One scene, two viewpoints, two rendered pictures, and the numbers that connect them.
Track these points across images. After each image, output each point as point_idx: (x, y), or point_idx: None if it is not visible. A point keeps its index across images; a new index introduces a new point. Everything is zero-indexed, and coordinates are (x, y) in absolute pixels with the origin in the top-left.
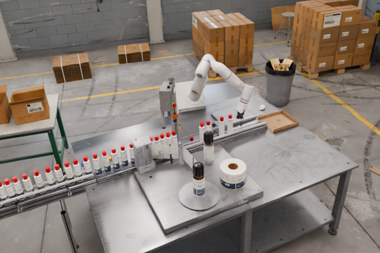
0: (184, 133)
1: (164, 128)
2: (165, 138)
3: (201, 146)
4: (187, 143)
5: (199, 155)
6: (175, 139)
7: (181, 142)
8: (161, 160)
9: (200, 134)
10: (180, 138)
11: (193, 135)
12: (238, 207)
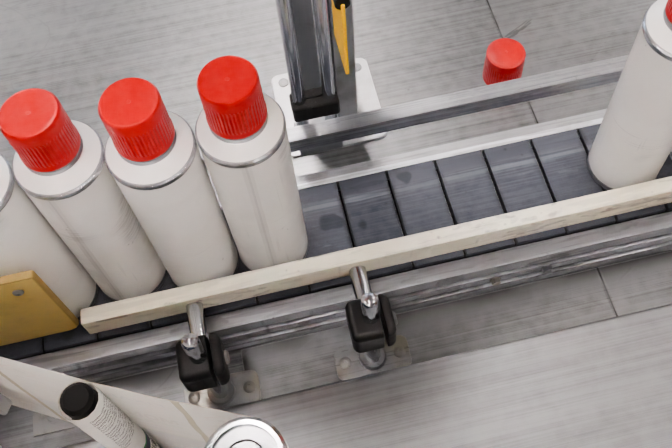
0: None
1: None
2: (97, 168)
3: (595, 242)
4: (442, 148)
5: (561, 407)
6: (248, 183)
7: (385, 91)
8: (79, 367)
9: (631, 114)
10: (358, 115)
11: (534, 97)
12: None
